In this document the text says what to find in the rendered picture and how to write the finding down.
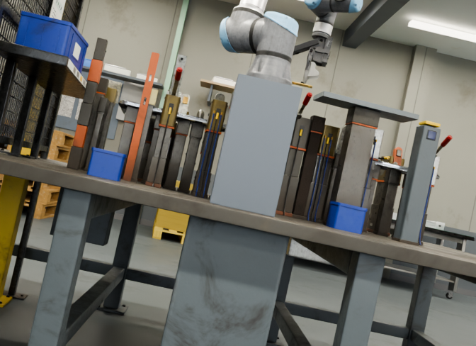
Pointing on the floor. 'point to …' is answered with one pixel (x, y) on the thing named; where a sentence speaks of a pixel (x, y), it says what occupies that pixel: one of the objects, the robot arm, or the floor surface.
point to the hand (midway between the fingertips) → (303, 81)
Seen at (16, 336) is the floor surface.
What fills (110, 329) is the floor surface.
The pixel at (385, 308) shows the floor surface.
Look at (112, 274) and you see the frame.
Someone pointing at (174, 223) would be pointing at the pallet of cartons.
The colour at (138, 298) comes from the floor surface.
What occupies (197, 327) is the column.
